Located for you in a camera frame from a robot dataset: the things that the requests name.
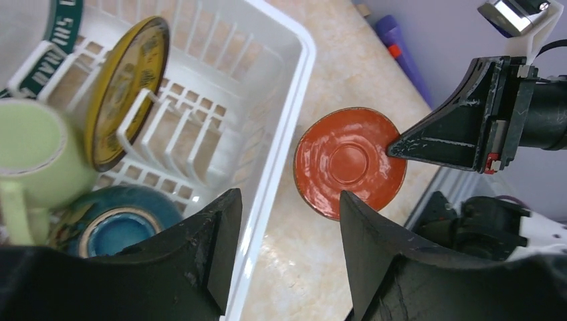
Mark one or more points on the small red toy ball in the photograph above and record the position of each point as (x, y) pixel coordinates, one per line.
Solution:
(395, 51)

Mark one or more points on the small wooden cube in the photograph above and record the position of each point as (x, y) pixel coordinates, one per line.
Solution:
(363, 10)

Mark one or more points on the yellow plate dark rim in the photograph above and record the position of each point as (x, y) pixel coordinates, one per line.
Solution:
(138, 61)

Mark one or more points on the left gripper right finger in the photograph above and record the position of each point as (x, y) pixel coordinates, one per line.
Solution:
(395, 274)

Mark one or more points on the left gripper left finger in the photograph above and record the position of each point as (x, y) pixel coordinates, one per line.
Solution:
(182, 273)

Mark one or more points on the white plate green rim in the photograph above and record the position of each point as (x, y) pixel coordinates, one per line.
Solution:
(36, 38)

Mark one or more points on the white plastic dish rack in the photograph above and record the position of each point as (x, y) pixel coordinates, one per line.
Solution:
(223, 117)

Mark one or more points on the cream cup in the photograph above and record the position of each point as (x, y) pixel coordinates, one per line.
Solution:
(43, 168)

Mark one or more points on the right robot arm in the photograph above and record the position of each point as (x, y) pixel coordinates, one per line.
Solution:
(491, 228)

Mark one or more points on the dark bowl beige inside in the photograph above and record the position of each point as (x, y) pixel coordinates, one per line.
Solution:
(106, 221)

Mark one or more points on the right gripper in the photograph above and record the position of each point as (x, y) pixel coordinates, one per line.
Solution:
(531, 114)

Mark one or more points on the purple toy handle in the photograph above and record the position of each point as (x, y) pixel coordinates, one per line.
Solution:
(389, 32)

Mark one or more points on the orange saucer plate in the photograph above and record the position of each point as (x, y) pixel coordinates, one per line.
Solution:
(346, 150)

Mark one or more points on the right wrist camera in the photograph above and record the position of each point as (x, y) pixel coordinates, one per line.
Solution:
(526, 24)

